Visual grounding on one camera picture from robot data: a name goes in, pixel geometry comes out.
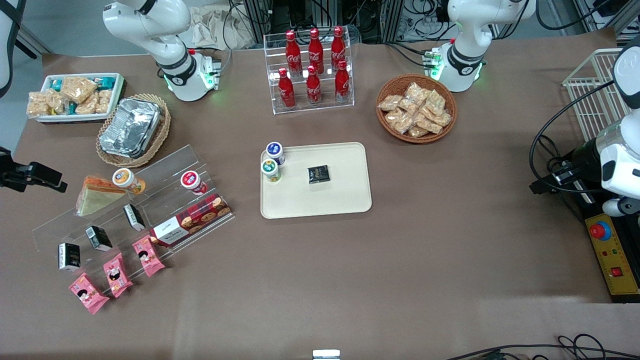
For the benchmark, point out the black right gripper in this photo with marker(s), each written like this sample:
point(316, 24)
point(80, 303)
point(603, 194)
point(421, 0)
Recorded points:
point(11, 175)

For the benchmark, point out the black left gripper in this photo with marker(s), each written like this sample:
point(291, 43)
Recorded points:
point(583, 159)

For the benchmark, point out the triangle sandwich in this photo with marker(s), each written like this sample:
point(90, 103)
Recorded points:
point(95, 197)

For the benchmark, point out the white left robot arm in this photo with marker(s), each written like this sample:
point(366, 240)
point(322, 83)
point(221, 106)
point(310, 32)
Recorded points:
point(467, 30)

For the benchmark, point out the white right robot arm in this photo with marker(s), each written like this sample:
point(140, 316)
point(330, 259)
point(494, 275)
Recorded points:
point(150, 25)

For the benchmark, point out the beige plastic tray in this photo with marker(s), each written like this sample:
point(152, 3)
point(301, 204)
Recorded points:
point(340, 200)

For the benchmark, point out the white rectangular plastic bin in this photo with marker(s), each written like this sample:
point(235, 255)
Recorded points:
point(80, 118)

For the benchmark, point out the small black white carton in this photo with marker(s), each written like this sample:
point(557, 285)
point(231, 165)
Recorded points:
point(98, 238)
point(134, 217)
point(68, 256)

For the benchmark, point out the oval wicker basket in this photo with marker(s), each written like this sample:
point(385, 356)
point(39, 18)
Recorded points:
point(125, 161)

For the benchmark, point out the orange lid cup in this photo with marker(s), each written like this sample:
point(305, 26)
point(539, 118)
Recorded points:
point(127, 180)

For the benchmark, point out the clear bag of crackers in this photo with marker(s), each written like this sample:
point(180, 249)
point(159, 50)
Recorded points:
point(77, 89)
point(103, 100)
point(56, 101)
point(37, 104)
point(87, 106)

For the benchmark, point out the stacked aluminium foil trays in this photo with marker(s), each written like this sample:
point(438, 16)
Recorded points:
point(130, 127)

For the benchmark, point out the teal snack packet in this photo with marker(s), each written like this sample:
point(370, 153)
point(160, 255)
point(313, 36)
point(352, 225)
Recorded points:
point(106, 81)
point(55, 84)

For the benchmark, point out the yellow emergency stop box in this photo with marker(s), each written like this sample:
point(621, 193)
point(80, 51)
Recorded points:
point(612, 255)

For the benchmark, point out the clear acrylic stepped shelf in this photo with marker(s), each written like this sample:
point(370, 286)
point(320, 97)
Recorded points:
point(165, 165)

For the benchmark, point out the pink snack packet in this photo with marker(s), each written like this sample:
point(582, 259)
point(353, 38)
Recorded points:
point(148, 256)
point(117, 274)
point(88, 293)

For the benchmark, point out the clear bag of biscuits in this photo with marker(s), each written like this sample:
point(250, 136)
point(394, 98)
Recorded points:
point(390, 102)
point(435, 101)
point(442, 119)
point(416, 92)
point(400, 121)
point(427, 123)
point(417, 132)

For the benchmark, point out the red lid cup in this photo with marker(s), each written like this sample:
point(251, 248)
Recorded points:
point(193, 181)

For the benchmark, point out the red plaid cookie box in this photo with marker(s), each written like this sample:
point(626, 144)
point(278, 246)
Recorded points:
point(192, 220)

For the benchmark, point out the brown table cover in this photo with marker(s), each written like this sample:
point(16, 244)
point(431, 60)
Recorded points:
point(400, 280)

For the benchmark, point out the round wicker basket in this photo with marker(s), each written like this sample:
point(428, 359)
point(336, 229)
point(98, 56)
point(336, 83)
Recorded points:
point(392, 86)

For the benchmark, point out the green lid cup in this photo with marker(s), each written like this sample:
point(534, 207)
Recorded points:
point(270, 170)

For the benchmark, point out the beige crumpled cloth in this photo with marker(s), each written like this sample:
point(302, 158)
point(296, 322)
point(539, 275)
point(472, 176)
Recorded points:
point(215, 30)

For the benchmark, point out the blue lid cup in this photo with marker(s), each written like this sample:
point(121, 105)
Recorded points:
point(275, 151)

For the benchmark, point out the red cola bottle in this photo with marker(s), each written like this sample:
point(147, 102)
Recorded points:
point(342, 82)
point(338, 46)
point(293, 50)
point(313, 87)
point(286, 91)
point(315, 47)

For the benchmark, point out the black square snack packet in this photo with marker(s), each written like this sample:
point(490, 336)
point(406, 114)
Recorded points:
point(318, 174)

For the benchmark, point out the clear acrylic bottle rack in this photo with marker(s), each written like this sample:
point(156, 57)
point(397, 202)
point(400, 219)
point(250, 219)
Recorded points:
point(310, 109)

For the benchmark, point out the small white box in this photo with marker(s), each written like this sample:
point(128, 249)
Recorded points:
point(326, 355)

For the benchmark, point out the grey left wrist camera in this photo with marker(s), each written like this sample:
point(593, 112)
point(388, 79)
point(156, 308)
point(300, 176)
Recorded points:
point(620, 206)

